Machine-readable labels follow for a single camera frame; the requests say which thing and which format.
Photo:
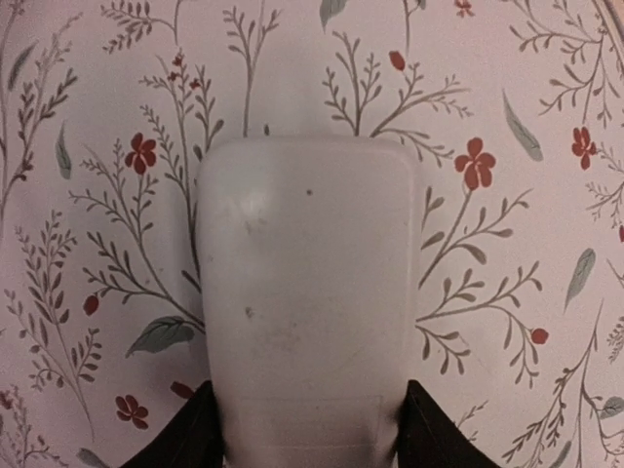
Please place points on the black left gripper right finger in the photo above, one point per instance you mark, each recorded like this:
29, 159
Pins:
428, 438

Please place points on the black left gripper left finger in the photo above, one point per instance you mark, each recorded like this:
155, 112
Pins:
192, 439

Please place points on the white air conditioner remote control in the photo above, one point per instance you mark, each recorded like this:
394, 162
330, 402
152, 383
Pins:
308, 255

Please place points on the floral patterned table cloth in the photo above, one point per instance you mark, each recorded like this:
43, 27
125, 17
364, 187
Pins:
513, 111

